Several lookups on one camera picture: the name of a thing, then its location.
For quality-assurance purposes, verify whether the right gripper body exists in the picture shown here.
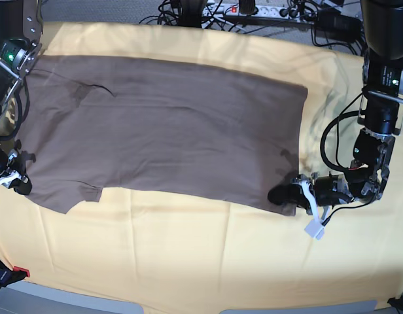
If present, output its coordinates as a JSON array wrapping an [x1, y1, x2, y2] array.
[[2, 149, 29, 189]]

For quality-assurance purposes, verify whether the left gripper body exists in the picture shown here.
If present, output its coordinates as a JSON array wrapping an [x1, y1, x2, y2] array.
[[294, 173, 347, 215]]

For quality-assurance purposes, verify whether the brown T-shirt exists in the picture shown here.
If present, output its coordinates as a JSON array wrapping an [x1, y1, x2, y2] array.
[[16, 56, 307, 216]]

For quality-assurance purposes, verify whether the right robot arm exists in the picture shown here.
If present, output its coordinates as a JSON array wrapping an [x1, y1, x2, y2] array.
[[0, 0, 43, 196]]

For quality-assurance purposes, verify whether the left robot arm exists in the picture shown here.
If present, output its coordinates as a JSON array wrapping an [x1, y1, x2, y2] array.
[[268, 1, 403, 212]]

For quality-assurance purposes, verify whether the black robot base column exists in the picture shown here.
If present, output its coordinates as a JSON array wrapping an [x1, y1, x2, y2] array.
[[178, 0, 207, 28]]

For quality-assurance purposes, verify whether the blue red clamp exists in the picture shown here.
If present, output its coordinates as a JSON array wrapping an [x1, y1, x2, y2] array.
[[0, 261, 30, 290]]

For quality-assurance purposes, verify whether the yellow table cloth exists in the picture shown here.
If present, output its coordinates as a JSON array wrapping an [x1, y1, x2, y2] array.
[[0, 23, 403, 313]]

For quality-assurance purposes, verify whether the black clamp right corner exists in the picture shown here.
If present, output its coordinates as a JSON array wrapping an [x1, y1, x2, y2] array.
[[387, 296, 403, 314]]

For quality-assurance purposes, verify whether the black power adapter box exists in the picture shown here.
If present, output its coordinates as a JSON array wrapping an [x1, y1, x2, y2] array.
[[315, 10, 361, 37]]

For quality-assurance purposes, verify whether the white power strip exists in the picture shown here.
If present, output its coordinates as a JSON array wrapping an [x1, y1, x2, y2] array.
[[202, 4, 307, 23]]

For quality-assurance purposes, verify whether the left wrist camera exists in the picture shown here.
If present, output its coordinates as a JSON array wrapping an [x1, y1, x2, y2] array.
[[304, 219, 324, 240]]

